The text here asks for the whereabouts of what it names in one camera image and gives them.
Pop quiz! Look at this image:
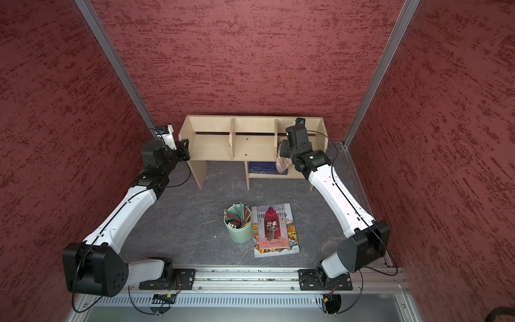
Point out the fluffy beige pink cloth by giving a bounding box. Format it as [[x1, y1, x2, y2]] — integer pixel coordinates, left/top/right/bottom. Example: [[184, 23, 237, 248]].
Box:
[[276, 136, 292, 174]]

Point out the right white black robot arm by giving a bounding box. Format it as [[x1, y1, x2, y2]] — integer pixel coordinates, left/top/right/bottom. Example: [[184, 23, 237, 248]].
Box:
[[280, 118, 390, 280]]

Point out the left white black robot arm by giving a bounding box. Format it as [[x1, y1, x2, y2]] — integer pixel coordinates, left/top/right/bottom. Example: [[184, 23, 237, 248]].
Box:
[[62, 139, 190, 297]]

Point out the light wooden bookshelf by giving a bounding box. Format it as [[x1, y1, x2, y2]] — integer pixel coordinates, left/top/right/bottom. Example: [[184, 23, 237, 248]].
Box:
[[178, 115, 304, 189]]

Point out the dark blue book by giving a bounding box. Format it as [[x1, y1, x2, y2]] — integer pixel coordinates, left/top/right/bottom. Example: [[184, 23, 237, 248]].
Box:
[[248, 162, 288, 175]]

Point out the colourful illustrated book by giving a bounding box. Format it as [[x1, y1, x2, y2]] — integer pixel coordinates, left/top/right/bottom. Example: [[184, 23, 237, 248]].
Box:
[[252, 203, 300, 258]]

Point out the coloured pencils bundle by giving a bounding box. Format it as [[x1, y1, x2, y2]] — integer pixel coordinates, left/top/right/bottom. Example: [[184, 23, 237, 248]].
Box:
[[224, 203, 252, 229]]

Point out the green pencil cup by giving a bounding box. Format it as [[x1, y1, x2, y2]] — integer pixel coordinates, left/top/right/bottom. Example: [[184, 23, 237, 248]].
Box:
[[225, 222, 253, 243]]

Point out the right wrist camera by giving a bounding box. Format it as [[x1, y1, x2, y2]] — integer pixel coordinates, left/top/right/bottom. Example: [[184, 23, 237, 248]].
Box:
[[295, 118, 306, 126]]

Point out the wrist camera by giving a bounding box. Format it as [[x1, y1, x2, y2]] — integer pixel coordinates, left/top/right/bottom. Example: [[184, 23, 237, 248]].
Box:
[[295, 118, 306, 126], [156, 125, 176, 150]]

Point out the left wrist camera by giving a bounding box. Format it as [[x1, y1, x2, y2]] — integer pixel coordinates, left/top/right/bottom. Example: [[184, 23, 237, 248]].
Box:
[[156, 125, 176, 150]]

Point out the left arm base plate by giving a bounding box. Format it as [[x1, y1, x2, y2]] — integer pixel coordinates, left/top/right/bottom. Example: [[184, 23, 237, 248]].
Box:
[[138, 268, 197, 291]]

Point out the aluminium mounting rail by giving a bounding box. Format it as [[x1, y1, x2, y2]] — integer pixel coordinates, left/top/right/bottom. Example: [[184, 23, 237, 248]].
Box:
[[130, 266, 410, 294]]

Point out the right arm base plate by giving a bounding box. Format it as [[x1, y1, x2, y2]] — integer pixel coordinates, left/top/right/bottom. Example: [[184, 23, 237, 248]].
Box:
[[298, 269, 353, 291]]

